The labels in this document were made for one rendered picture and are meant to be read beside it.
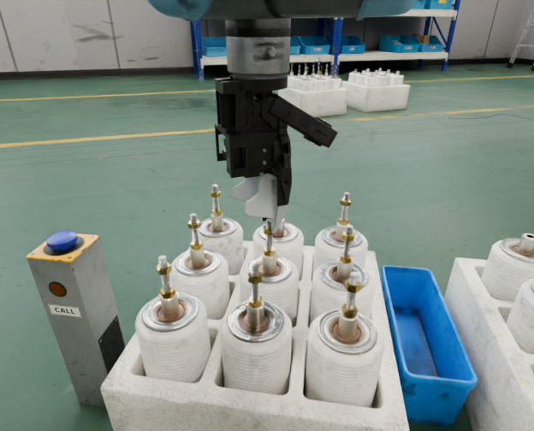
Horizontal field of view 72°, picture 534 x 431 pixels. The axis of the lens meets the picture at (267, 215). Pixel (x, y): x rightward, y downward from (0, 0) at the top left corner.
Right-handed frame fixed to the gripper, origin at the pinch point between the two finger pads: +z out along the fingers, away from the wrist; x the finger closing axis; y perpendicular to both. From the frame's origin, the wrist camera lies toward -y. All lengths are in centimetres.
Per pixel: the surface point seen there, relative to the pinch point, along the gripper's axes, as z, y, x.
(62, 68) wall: 24, 78, -517
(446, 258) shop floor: 34, -62, -18
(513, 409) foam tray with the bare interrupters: 20.2, -23.8, 27.4
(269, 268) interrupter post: 8.3, 1.0, 1.0
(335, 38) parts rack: -10, -259, -414
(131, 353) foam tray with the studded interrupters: 16.4, 23.0, 2.7
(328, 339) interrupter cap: 9.0, -0.5, 16.7
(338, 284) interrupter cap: 9.0, -7.4, 7.8
